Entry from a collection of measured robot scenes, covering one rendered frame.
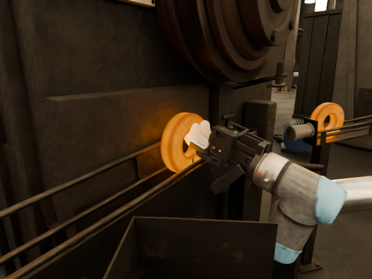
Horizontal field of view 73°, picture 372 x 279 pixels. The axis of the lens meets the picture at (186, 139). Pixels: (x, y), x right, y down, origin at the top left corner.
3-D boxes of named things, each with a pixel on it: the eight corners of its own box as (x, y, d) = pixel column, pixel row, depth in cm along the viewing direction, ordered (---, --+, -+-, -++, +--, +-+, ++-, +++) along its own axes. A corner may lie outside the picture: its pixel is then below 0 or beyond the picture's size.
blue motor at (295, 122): (280, 155, 270) (283, 124, 261) (279, 141, 322) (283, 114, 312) (311, 159, 260) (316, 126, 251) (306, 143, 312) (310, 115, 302)
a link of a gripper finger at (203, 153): (199, 137, 61) (228, 153, 57) (197, 143, 62) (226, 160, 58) (186, 141, 58) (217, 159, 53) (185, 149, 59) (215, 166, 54)
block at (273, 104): (238, 160, 102) (242, 101, 95) (247, 155, 108) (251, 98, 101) (264, 167, 95) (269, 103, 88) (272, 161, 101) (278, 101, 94)
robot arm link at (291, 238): (294, 238, 59) (315, 200, 55) (295, 275, 49) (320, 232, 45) (261, 223, 61) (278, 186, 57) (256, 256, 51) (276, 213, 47)
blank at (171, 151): (155, 121, 57) (166, 122, 55) (196, 106, 68) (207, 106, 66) (164, 182, 62) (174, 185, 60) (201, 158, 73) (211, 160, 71)
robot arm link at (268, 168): (280, 185, 54) (265, 201, 48) (261, 175, 57) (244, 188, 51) (294, 155, 51) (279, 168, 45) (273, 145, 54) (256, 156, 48)
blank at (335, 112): (316, 145, 109) (323, 148, 106) (303, 118, 103) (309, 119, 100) (342, 122, 110) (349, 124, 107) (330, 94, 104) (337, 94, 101)
